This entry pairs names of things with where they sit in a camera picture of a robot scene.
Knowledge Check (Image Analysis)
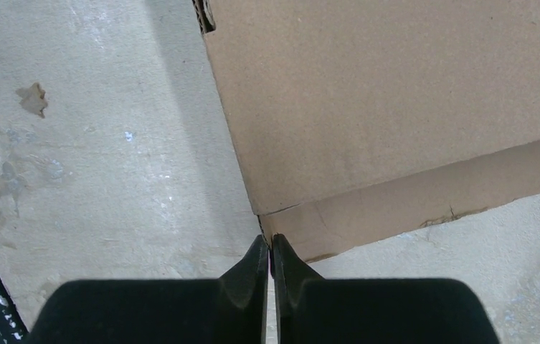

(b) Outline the brown cardboard box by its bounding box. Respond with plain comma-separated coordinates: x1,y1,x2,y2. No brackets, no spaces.
194,1,540,261

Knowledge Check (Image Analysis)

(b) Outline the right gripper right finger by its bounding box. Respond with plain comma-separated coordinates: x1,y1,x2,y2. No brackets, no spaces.
272,234,499,343

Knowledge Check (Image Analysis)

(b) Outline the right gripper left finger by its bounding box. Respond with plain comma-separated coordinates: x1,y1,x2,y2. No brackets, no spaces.
25,236,268,343

